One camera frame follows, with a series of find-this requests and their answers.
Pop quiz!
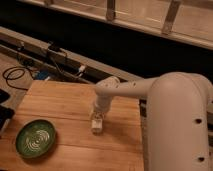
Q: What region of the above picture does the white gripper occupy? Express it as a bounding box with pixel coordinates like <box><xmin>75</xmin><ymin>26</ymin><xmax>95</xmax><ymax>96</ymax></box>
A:
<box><xmin>90</xmin><ymin>96</ymin><xmax>110</xmax><ymax>121</ymax></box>

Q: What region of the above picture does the small white bottle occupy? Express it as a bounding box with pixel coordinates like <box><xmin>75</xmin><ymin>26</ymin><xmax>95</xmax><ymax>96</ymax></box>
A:
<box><xmin>92</xmin><ymin>114</ymin><xmax>103</xmax><ymax>132</ymax></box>

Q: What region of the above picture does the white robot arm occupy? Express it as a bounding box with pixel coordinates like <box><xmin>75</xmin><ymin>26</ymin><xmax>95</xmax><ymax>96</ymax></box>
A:
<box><xmin>90</xmin><ymin>72</ymin><xmax>213</xmax><ymax>171</ymax></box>

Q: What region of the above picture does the green ceramic bowl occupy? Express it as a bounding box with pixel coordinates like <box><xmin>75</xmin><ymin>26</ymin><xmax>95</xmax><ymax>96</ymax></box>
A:
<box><xmin>15</xmin><ymin>119</ymin><xmax>56</xmax><ymax>159</ymax></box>

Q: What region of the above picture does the blue object behind table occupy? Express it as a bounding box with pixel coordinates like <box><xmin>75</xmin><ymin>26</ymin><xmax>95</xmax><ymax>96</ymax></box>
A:
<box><xmin>34</xmin><ymin>71</ymin><xmax>49</xmax><ymax>80</ymax></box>

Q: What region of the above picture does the black device at left edge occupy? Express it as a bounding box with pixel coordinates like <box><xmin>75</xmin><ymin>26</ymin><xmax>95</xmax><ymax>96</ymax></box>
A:
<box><xmin>0</xmin><ymin>89</ymin><xmax>15</xmax><ymax>131</ymax></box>

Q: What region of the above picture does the white cable connector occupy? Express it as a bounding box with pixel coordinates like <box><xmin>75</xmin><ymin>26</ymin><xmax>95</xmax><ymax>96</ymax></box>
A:
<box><xmin>77</xmin><ymin>65</ymin><xmax>86</xmax><ymax>74</ymax></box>

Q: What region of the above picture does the black clamp on rail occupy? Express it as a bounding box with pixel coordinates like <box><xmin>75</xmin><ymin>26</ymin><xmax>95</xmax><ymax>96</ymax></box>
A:
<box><xmin>47</xmin><ymin>42</ymin><xmax>67</xmax><ymax>56</ymax></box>

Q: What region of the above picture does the black coiled cable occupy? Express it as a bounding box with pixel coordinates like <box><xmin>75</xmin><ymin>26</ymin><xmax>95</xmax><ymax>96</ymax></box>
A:
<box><xmin>2</xmin><ymin>65</ymin><xmax>35</xmax><ymax>91</ymax></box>

